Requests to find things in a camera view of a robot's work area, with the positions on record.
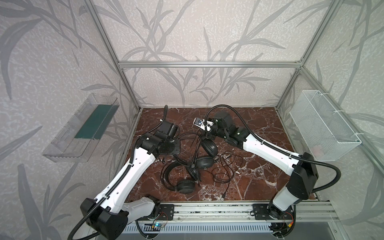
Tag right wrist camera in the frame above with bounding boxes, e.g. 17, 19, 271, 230
193, 118, 214, 132

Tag clear plastic wall bin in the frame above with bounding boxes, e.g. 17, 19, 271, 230
42, 94, 120, 163

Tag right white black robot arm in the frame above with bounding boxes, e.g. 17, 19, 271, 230
194, 111, 319, 220

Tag white wire mesh basket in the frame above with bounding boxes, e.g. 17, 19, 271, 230
290, 90, 362, 162

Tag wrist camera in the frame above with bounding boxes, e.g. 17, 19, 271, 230
155, 121, 179, 142
193, 118, 214, 132

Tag black mounting plate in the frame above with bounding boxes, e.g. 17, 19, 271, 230
148, 204, 175, 221
252, 203, 295, 221

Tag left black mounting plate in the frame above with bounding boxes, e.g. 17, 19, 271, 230
148, 204, 175, 221

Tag headphones black cable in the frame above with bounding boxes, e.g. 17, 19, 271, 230
197, 151, 244, 201
173, 130, 211, 169

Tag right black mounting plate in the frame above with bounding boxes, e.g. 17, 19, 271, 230
252, 203, 295, 221

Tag aluminium frame crossbar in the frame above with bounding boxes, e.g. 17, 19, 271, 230
118, 61, 302, 69

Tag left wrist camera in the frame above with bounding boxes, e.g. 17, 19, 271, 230
155, 121, 179, 142

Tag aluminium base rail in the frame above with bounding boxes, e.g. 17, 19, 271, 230
158, 201, 340, 224

